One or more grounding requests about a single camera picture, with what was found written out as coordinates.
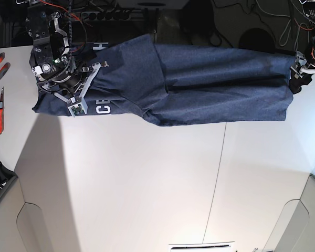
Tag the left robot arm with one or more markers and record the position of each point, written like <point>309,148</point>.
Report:
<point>307,10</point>

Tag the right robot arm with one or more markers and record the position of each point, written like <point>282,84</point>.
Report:
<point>56,60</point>

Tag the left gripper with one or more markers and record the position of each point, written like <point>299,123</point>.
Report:
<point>295,84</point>

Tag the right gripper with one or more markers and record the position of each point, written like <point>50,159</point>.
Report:
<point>67,82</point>

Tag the orange handled screwdriver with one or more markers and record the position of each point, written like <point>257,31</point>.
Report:
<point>2,111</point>

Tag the grey partition left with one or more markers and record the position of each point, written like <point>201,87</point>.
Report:
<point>22,224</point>

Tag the black round floor object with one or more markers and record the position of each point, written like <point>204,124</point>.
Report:
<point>257,39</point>

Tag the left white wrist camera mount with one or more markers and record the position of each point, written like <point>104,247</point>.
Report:
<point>301,66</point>

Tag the grey partition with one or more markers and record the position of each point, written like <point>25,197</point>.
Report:
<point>295,227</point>
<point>22,224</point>

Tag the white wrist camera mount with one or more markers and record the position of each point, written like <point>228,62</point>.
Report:
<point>78,97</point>
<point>301,66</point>

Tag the grey partition right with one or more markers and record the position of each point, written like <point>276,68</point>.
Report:
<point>295,227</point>

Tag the blue-grey printed t-shirt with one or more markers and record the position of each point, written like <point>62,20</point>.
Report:
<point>170,85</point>

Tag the black power strip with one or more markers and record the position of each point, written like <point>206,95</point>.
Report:
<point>117,15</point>

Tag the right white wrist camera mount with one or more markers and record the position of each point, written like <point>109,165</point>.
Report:
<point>78,97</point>

